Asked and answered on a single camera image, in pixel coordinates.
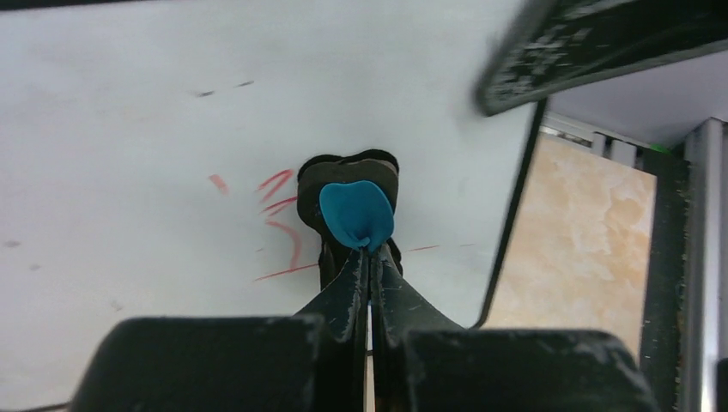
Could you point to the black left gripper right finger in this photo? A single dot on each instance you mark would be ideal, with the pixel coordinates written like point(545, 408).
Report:
point(422, 361)

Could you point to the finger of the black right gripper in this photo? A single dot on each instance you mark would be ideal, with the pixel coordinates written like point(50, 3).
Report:
point(552, 46)

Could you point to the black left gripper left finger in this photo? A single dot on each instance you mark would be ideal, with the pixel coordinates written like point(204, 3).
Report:
point(313, 360)

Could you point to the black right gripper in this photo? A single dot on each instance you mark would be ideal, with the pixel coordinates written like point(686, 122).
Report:
point(660, 346)

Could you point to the blue felt eraser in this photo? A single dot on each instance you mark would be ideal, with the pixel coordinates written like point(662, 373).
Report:
point(350, 201)

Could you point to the black framed whiteboard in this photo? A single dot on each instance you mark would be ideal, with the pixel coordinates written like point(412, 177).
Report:
point(149, 153)

